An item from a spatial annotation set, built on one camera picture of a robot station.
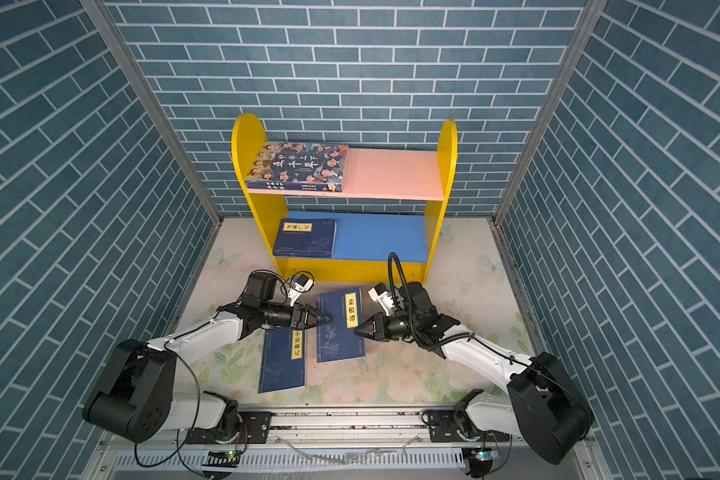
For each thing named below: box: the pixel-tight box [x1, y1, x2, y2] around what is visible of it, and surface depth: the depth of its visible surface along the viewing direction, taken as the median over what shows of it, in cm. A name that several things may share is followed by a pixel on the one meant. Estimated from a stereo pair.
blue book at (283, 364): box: [258, 327, 306, 394], surface depth 86 cm
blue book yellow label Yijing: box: [272, 248, 333, 259], surface depth 93 cm
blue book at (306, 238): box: [272, 218, 337, 258], surface depth 95 cm
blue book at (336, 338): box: [316, 287, 365, 363], surface depth 79 cm
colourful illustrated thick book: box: [245, 142, 349, 192], surface depth 75 cm
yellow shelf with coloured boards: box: [231, 114, 458, 284], surface depth 77 cm
